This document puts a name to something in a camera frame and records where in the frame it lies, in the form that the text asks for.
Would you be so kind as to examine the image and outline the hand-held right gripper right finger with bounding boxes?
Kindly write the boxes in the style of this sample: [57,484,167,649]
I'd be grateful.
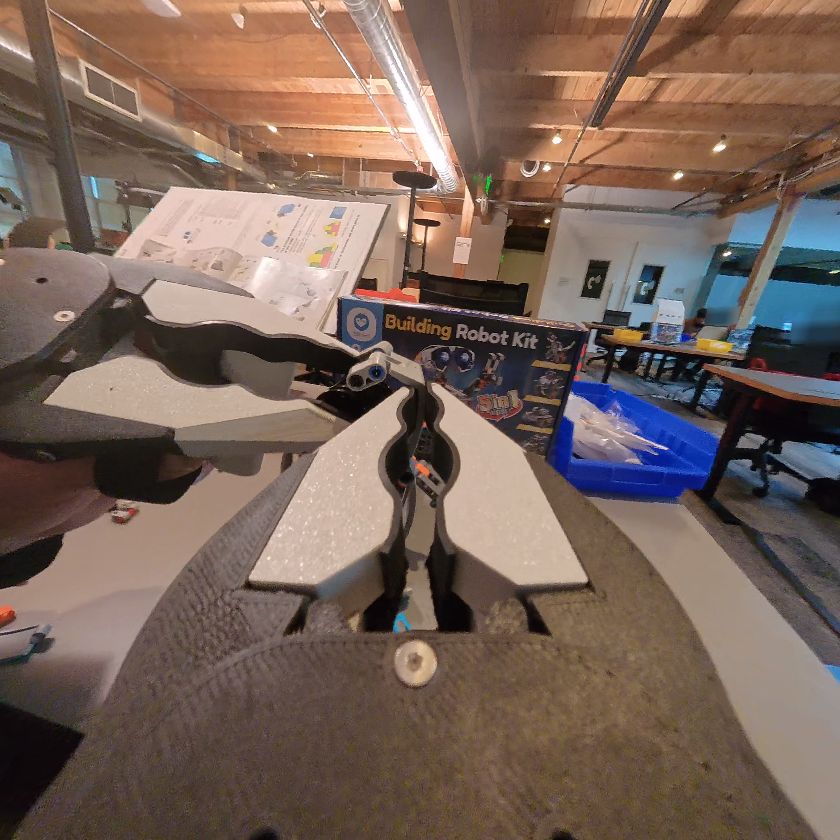
[427,382,590,603]

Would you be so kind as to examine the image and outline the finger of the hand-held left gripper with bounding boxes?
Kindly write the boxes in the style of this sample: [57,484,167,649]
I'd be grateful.
[42,356,353,478]
[134,277,363,400]

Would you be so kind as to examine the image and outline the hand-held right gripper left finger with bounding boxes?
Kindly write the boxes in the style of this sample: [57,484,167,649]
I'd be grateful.
[248,386,417,599]

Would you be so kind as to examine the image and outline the black toy wheel hub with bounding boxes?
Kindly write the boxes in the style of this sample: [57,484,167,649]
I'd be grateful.
[320,386,370,422]

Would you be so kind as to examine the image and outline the grey toy connector piece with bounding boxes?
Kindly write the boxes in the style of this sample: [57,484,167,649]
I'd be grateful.
[346,350,425,396]

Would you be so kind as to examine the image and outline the person's left forearm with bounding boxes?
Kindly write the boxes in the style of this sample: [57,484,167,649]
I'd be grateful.
[0,535,65,589]

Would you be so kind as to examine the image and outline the person's left hand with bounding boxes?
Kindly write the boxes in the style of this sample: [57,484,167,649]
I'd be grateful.
[0,454,206,559]

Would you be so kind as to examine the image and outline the open instruction booklet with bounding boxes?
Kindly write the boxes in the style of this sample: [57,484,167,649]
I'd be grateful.
[141,239,349,322]

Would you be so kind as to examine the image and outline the large white instruction sheet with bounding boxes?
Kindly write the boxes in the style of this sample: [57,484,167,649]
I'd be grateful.
[115,187,391,324]

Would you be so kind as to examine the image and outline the grey orange tracked toy robot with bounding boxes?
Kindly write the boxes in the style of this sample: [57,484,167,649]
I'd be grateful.
[406,420,448,508]

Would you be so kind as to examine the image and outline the clear plastic bags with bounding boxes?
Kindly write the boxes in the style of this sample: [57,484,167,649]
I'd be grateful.
[570,392,670,465]

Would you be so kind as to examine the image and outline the blue storage bin with bags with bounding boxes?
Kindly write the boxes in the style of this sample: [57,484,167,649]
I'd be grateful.
[550,381,723,497]

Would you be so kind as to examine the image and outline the dark blue robot kit box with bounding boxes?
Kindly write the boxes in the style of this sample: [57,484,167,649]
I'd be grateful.
[338,295,588,460]

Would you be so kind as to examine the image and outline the black support column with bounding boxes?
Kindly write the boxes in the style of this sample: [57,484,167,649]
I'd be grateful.
[18,0,97,255]

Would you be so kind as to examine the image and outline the tall black stand pole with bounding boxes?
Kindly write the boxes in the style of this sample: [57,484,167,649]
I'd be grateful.
[392,171,438,293]

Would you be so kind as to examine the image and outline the short black stand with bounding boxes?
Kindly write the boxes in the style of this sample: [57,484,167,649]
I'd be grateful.
[415,220,442,273]

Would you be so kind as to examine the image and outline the long cluttered desk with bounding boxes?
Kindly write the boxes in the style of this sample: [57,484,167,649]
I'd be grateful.
[598,330,750,385]

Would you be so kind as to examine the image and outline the small grey panel orange pin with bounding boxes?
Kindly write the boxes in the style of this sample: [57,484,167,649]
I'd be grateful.
[0,604,55,665]

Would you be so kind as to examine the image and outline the wood-edged table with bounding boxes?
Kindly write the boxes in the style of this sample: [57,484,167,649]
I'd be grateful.
[697,363,840,521]

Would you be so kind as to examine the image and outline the white wall vent grille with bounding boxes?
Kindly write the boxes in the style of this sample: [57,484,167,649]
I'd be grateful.
[80,58,143,120]

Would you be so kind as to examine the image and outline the silver ventilation duct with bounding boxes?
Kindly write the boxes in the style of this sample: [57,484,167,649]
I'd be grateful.
[343,0,462,193]

